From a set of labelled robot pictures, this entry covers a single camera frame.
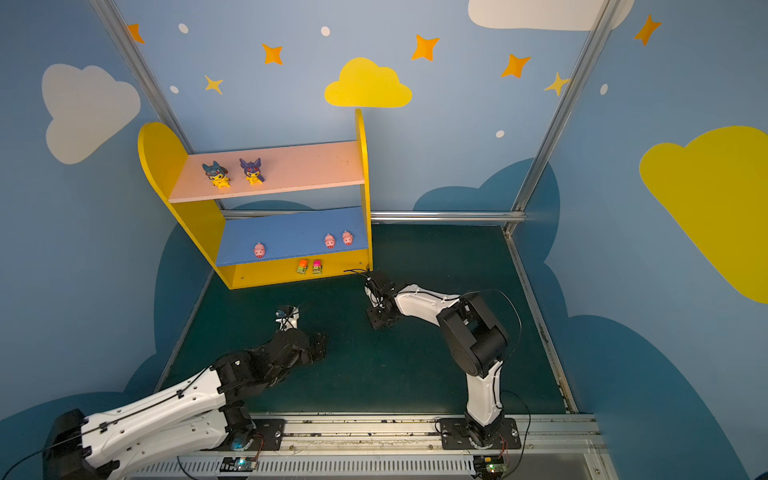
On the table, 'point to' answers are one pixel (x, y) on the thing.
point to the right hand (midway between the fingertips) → (378, 316)
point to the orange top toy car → (303, 266)
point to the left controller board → (238, 464)
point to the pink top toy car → (317, 267)
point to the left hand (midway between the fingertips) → (318, 341)
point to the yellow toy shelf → (270, 215)
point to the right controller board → (489, 467)
